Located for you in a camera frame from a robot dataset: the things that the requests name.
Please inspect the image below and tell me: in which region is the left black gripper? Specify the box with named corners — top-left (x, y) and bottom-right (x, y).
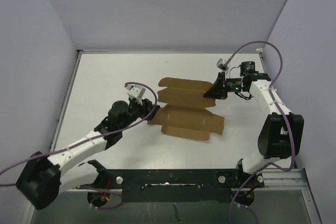
top-left (120, 97), bottom-right (160, 131)

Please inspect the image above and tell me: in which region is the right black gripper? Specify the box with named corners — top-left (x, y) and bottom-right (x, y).
top-left (203, 72), bottom-right (246, 101)

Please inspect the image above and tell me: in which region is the brown cardboard box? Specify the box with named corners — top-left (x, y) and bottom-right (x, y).
top-left (148, 77), bottom-right (225, 141)

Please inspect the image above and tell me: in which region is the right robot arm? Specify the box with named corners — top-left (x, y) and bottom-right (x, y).
top-left (203, 61), bottom-right (304, 187)

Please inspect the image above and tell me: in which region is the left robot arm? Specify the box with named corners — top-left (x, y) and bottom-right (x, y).
top-left (15, 99), bottom-right (160, 210)

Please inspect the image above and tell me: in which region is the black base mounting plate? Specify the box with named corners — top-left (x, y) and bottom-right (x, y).
top-left (82, 169), bottom-right (265, 203)

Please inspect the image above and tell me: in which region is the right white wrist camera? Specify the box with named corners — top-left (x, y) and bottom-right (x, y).
top-left (216, 58), bottom-right (229, 72)

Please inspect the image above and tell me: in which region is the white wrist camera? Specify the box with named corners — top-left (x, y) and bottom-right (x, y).
top-left (125, 84), bottom-right (145, 102)
top-left (216, 58), bottom-right (229, 72)

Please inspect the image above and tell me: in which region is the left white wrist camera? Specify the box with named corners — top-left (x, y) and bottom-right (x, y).
top-left (125, 84), bottom-right (145, 102)

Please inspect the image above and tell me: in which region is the aluminium table frame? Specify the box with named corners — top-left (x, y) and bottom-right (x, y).
top-left (25, 52), bottom-right (321, 223)

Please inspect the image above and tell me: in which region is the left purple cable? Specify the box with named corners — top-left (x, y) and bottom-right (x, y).
top-left (0, 81), bottom-right (159, 210)

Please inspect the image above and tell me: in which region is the purple cable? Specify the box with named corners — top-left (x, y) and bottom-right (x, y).
top-left (0, 81), bottom-right (159, 210)
top-left (227, 40), bottom-right (297, 224)

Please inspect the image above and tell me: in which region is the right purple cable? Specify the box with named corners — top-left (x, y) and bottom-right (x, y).
top-left (227, 40), bottom-right (297, 224)

